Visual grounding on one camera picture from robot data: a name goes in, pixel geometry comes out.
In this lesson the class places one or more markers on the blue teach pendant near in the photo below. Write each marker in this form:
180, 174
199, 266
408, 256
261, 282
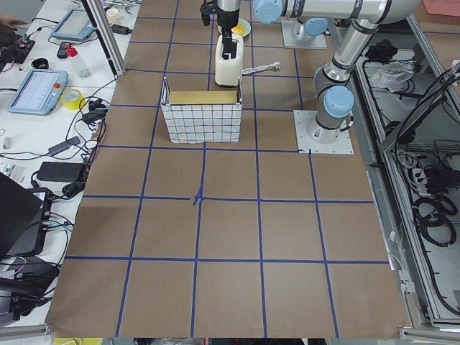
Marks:
39, 92

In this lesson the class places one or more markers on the blue teach pendant far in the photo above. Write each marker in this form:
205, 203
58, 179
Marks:
75, 26

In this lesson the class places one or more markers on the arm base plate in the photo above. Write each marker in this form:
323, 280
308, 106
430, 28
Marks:
305, 35
314, 139

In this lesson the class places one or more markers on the aluminium frame post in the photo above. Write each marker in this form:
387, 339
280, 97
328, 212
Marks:
100, 23

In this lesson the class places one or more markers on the blue teach pendant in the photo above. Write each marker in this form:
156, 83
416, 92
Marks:
75, 26
39, 92

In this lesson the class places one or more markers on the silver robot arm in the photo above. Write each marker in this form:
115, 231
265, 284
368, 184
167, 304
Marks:
269, 12
335, 100

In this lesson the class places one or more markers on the small black bowl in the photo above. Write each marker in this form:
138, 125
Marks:
40, 63

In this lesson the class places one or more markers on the black power adapter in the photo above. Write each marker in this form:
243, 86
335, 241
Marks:
60, 171

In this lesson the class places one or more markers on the checkered fabric storage box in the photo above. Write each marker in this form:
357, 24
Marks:
195, 117

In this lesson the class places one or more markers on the paper cup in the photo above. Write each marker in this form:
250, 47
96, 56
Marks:
113, 16

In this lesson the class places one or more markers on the yellow tape roll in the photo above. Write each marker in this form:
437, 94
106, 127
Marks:
72, 99

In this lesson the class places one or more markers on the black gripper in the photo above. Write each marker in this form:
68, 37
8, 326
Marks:
228, 21

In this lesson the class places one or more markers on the triangular toast on plate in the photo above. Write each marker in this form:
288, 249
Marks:
238, 29

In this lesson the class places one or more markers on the black laptop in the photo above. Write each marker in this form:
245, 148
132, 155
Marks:
24, 212

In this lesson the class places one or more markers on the clear bottle red cap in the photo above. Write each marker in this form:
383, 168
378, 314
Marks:
77, 62

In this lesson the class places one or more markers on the green plate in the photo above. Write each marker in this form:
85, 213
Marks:
246, 26

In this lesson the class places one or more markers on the white toaster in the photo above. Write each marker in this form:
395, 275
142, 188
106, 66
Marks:
229, 72

